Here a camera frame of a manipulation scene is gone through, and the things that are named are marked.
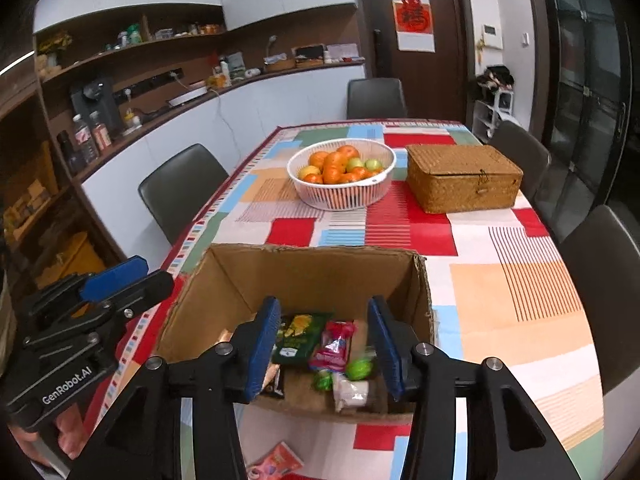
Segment grey dining chair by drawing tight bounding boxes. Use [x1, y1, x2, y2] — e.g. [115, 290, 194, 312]
[559, 205, 640, 396]
[492, 120, 552, 201]
[138, 143, 230, 246]
[346, 78, 408, 121]

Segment clear water bottle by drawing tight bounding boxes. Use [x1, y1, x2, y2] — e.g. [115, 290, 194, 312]
[72, 115, 99, 164]
[90, 111, 112, 152]

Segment white plastic fruit basket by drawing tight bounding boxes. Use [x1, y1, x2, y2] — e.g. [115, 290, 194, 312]
[287, 138, 397, 211]

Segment colourful patchwork tablecloth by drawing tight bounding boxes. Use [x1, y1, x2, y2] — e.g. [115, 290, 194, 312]
[85, 120, 607, 480]

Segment green lollipop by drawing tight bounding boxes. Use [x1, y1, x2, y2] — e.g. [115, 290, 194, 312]
[346, 350, 377, 382]

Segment large beige snack packet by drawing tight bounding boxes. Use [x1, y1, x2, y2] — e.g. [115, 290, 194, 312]
[349, 319, 376, 361]

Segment pink snack packet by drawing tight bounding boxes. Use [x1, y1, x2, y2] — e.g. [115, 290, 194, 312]
[247, 441, 304, 480]

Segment white flat tray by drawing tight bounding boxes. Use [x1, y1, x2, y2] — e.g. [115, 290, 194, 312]
[167, 87, 209, 109]

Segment wooden shelf cabinet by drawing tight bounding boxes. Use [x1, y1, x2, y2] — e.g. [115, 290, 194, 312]
[0, 50, 126, 306]

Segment yellow flower bunch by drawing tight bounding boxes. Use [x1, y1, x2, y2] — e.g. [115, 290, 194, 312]
[37, 31, 74, 68]

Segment dark brown cracker packet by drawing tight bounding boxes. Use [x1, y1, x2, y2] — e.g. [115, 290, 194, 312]
[260, 360, 287, 400]

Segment cardboard box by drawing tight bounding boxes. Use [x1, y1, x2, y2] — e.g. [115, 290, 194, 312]
[155, 243, 436, 416]

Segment red and white wall poster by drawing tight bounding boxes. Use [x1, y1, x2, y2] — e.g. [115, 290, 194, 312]
[390, 0, 436, 53]

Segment lidded wicker basket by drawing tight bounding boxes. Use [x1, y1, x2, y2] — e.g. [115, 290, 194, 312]
[406, 143, 524, 214]

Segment white lower cabinets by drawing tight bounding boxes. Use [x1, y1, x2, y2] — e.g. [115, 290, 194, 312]
[80, 62, 368, 261]

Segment dark glass bottle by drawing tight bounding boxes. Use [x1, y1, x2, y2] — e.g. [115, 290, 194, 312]
[56, 131, 84, 176]

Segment dark brown door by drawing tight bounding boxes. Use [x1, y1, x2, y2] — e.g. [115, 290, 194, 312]
[356, 0, 471, 122]

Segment person's left hand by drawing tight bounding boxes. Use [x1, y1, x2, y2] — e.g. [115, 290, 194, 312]
[10, 402, 87, 462]

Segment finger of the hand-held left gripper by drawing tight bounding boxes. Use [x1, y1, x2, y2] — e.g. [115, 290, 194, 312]
[21, 256, 150, 319]
[22, 270, 175, 352]

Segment pile of oranges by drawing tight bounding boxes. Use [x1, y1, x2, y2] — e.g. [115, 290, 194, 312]
[298, 145, 386, 185]

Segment white shoe rack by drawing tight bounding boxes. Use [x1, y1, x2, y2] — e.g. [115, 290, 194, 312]
[472, 85, 516, 143]

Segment green snack packet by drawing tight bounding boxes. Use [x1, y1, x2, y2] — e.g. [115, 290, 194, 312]
[271, 312, 334, 366]

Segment glass sliding door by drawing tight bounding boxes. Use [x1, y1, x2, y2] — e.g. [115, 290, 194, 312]
[537, 0, 640, 213]

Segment red candy packet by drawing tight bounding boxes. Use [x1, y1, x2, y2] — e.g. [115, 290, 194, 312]
[309, 321, 357, 373]

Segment dark clothes pile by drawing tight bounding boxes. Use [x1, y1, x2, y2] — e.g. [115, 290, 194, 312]
[476, 66, 515, 92]

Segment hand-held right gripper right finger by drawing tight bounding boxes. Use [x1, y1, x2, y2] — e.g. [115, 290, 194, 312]
[367, 296, 583, 480]

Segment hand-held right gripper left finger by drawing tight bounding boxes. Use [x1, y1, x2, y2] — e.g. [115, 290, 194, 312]
[67, 296, 282, 480]

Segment small beige snack packet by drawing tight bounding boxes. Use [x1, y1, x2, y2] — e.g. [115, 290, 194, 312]
[332, 375, 372, 413]

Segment black coffee machine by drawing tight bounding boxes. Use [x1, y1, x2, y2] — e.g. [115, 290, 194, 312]
[69, 77, 119, 134]

